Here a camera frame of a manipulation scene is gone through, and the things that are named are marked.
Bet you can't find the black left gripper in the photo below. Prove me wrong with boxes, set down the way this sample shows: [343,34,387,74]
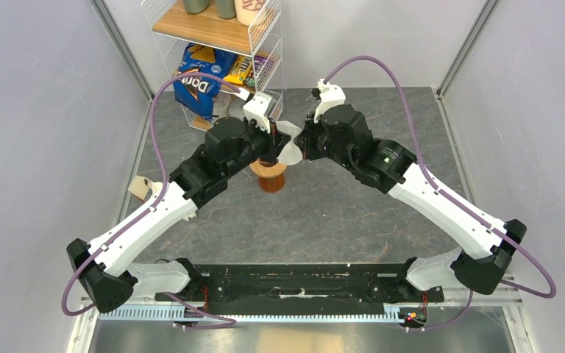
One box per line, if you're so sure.
[224,116,292,179]

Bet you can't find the wooden ring dripper stand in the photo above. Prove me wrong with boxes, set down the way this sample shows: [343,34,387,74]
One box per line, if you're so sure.
[249,160,288,179]

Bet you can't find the single white coffee filter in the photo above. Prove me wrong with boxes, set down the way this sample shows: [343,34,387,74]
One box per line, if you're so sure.
[275,120,303,165]

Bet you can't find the amber glass carafe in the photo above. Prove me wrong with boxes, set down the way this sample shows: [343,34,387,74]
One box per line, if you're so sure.
[258,174,285,193]

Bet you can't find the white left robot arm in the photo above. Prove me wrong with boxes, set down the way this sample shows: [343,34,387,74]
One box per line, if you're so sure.
[62,118,302,316]

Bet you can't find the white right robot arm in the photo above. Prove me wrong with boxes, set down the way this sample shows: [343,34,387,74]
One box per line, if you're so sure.
[295,104,527,301]

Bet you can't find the white paper coffee filters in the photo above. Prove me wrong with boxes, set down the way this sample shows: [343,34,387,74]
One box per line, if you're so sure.
[182,208,198,221]

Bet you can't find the white paper roll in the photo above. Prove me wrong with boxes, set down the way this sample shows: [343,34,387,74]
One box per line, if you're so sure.
[212,92,233,120]

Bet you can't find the blue Doritos chip bag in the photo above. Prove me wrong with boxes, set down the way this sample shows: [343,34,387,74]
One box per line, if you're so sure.
[173,43,238,122]

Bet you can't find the yellow snack bag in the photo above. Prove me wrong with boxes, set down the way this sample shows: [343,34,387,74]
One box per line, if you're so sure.
[224,55,268,89]

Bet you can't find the cream cup on shelf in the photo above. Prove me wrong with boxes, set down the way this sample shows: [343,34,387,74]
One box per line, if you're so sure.
[234,0,267,26]

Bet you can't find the green can on shelf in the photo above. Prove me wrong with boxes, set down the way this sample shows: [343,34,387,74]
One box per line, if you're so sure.
[182,0,210,15]

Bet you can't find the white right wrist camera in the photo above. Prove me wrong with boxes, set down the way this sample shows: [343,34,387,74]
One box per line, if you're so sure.
[311,79,346,124]

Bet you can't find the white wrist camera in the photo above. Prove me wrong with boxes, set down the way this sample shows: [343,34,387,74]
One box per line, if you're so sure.
[235,88,273,134]
[311,79,346,124]

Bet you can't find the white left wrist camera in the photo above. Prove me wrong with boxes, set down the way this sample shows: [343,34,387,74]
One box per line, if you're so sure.
[235,88,273,134]

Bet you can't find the white wire shelf rack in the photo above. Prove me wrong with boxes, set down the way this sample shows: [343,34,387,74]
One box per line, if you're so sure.
[141,1,283,120]

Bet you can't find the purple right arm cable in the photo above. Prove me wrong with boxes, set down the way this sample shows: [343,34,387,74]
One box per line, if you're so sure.
[323,54,558,333]

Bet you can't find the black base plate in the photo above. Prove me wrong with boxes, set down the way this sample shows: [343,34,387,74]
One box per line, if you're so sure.
[154,263,447,329]

